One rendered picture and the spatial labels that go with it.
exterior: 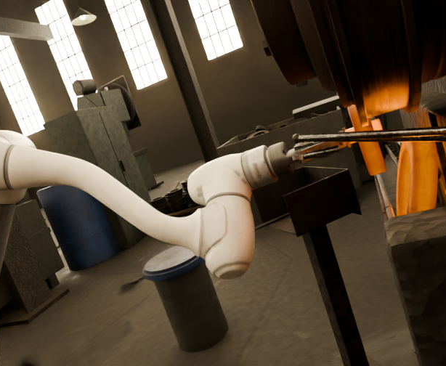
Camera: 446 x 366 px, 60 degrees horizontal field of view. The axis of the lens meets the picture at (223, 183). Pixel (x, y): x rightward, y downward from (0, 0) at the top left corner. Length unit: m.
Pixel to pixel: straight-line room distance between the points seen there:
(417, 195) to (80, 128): 3.68
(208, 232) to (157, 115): 11.28
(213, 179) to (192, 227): 0.13
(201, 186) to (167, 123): 11.04
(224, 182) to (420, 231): 0.51
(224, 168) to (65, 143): 3.44
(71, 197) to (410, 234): 3.73
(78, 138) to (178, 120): 7.82
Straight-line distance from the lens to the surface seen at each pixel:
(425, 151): 0.65
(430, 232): 0.41
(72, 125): 4.13
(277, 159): 0.83
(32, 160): 0.91
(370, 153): 0.78
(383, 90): 0.51
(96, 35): 13.00
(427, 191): 0.63
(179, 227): 0.80
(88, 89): 8.86
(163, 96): 11.87
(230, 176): 0.85
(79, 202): 4.01
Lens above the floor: 0.96
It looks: 9 degrees down
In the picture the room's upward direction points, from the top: 19 degrees counter-clockwise
